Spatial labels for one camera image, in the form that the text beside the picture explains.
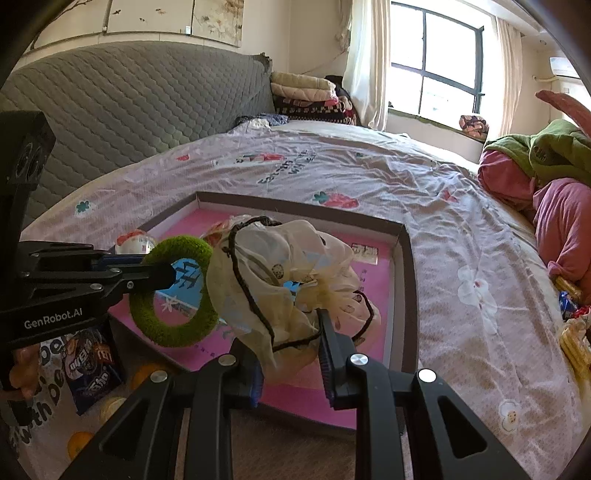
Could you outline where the strawberry print bedsheet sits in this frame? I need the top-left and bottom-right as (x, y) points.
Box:
(0, 122), (591, 480)

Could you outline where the blue snack packet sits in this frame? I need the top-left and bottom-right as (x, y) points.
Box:
(62, 325), (123, 416)

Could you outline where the person's left hand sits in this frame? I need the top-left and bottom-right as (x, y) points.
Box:
(9, 347), (42, 400)

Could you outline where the wall painting panel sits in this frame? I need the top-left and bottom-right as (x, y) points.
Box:
(102, 0), (194, 34)
(191, 0), (252, 47)

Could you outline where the small blue candy wrapper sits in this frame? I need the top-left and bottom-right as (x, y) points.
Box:
(558, 291), (579, 319)

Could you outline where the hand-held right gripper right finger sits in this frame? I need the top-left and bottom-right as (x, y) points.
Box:
(318, 310), (532, 480)

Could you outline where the cream drawstring bag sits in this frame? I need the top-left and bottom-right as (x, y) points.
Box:
(205, 217), (382, 384)

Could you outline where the dark clothes pile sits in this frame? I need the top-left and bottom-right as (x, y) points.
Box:
(323, 74), (352, 100)

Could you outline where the green cloth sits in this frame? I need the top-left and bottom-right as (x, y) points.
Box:
(482, 117), (591, 190)

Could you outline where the white air conditioner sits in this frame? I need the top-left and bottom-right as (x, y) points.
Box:
(549, 56), (581, 80)

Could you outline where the dark checkered folded blanket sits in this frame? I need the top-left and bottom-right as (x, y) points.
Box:
(274, 99), (358, 124)

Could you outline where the dark framed window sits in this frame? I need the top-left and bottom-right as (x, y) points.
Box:
(390, 2), (499, 125)

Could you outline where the blue orange toy egg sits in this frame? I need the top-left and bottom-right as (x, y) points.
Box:
(199, 219), (252, 247)

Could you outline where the white curtain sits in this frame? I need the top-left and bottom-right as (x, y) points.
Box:
(342, 0), (393, 131)
(494, 16), (522, 139)

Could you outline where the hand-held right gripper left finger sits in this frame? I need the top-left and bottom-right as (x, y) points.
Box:
(60, 339), (265, 480)

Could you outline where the floral cushion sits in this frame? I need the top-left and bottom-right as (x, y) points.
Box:
(458, 114), (489, 139)

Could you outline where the large orange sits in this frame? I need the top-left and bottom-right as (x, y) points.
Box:
(67, 431), (98, 460)

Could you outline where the cream folded blanket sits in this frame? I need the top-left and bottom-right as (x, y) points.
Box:
(270, 71), (337, 95)

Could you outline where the red white toy egg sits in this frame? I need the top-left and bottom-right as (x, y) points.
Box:
(115, 229), (158, 256)

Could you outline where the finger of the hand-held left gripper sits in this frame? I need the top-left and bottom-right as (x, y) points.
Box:
(28, 265), (177, 302)
(21, 241), (145, 274)

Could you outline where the green fuzzy ring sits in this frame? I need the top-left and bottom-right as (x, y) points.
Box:
(129, 235), (220, 348)

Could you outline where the pink pillow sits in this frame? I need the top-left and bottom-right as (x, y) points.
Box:
(536, 90), (591, 139)

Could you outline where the grey cardboard box pink lining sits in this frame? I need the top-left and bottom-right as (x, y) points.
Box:
(107, 191), (419, 432)

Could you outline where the green and pink clothes pile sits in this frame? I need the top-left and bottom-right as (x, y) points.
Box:
(478, 150), (591, 305)

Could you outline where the dark patterned cloth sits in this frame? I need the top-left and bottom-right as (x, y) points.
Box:
(235, 112), (291, 129)

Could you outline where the clear packet of yellow biscuits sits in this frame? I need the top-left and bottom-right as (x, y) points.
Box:
(554, 274), (591, 370)

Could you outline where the pink folded blanket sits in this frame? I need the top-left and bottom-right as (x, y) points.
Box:
(272, 90), (340, 104)

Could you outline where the grey quilted headboard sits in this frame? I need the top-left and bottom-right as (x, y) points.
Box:
(0, 41), (278, 232)

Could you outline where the small orange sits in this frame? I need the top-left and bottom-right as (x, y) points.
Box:
(130, 363), (169, 391)

